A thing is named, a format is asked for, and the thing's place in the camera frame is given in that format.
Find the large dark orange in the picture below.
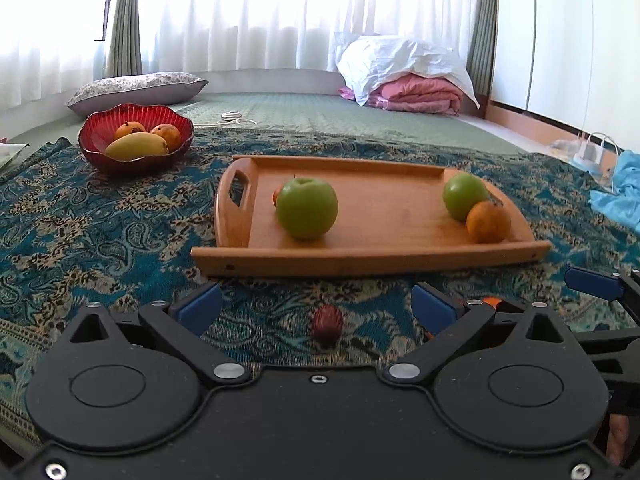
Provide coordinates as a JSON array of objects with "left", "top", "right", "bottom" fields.
[{"left": 465, "top": 200, "right": 511, "bottom": 244}]

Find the dark red date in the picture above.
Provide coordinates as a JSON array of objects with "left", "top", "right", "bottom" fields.
[{"left": 311, "top": 304, "right": 344, "bottom": 348}]

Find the orange tangerine with stem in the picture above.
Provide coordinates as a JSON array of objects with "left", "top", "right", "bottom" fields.
[{"left": 272, "top": 185, "right": 283, "bottom": 207}]

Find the large green apple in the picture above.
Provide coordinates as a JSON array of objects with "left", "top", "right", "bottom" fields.
[{"left": 276, "top": 177, "right": 338, "bottom": 240}]

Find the person's right hand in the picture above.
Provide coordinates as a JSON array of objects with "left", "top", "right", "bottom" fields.
[{"left": 606, "top": 414, "right": 630, "bottom": 466}]

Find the light blue cloth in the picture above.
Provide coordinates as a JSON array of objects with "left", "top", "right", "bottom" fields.
[{"left": 589, "top": 150, "right": 640, "bottom": 234}]

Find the wooden serving tray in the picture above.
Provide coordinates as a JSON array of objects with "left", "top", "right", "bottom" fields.
[{"left": 191, "top": 155, "right": 552, "bottom": 278}]

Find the clear plastic bag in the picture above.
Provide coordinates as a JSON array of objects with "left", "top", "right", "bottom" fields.
[{"left": 548, "top": 132, "right": 623, "bottom": 192}]

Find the blue paisley cloth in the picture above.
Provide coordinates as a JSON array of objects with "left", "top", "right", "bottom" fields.
[{"left": 1, "top": 129, "right": 639, "bottom": 454}]

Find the yellow mango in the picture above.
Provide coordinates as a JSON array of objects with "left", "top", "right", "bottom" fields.
[{"left": 104, "top": 132, "right": 168, "bottom": 162}]

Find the orange fruit in bowl right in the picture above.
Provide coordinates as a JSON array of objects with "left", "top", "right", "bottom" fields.
[{"left": 151, "top": 124, "right": 182, "bottom": 153}]

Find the orange fruit in bowl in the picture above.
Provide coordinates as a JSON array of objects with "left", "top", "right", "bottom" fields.
[
  {"left": 151, "top": 124, "right": 182, "bottom": 153},
  {"left": 113, "top": 122, "right": 146, "bottom": 141}
]

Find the orange fruit in bowl left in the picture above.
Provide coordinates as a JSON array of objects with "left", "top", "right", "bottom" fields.
[{"left": 113, "top": 122, "right": 146, "bottom": 141}]

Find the red fruit bowl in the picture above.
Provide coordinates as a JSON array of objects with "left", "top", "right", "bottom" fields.
[{"left": 78, "top": 103, "right": 194, "bottom": 178}]

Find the green quilted mat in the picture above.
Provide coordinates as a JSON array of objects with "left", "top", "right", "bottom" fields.
[{"left": 1, "top": 93, "right": 524, "bottom": 154}]

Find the pink folded blanket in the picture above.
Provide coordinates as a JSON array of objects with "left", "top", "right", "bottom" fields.
[{"left": 364, "top": 74, "right": 464, "bottom": 115}]

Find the floral grey pillow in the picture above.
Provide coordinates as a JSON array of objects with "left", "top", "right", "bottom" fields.
[{"left": 65, "top": 72, "right": 208, "bottom": 118}]

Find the white pillow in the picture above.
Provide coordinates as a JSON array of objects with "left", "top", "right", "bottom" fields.
[{"left": 336, "top": 36, "right": 480, "bottom": 107}]

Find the right green drape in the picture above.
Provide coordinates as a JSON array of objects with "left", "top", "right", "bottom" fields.
[{"left": 466, "top": 0, "right": 498, "bottom": 98}]

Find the green drape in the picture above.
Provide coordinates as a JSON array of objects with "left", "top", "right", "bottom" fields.
[
  {"left": 102, "top": 0, "right": 142, "bottom": 77},
  {"left": 466, "top": 0, "right": 498, "bottom": 98}
]

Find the left green drape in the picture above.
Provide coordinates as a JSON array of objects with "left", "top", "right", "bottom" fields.
[{"left": 102, "top": 0, "right": 142, "bottom": 77}]

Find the white sheer curtain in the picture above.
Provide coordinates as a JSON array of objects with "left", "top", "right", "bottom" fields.
[{"left": 1, "top": 0, "right": 477, "bottom": 110}]

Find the coiled white cable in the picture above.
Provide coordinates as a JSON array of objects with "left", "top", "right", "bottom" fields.
[{"left": 214, "top": 109, "right": 260, "bottom": 128}]

